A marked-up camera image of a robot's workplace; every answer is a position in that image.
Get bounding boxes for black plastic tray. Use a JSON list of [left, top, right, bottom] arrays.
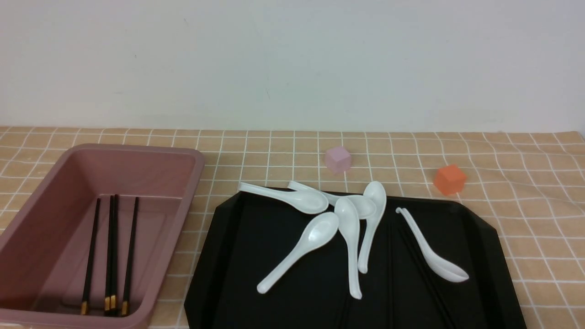
[[184, 192, 527, 329]]

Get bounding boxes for black chopstick gold tip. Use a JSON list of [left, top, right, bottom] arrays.
[[120, 196, 139, 317], [109, 195, 118, 316], [80, 198, 101, 316], [104, 195, 114, 316]]

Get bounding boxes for orange cube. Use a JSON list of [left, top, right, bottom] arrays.
[[433, 164, 468, 196]]

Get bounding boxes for pink plastic bin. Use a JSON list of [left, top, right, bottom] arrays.
[[0, 144, 204, 329]]

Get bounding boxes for checkered orange tablecloth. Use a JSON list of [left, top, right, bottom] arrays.
[[0, 126, 585, 329]]

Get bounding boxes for white ceramic soup spoon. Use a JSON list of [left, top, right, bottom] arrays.
[[357, 181, 387, 274], [238, 182, 330, 214], [287, 181, 377, 219], [395, 207, 469, 283], [256, 212, 339, 294], [334, 196, 363, 300]]

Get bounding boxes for pink cube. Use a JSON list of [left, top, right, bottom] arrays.
[[324, 146, 352, 174]]

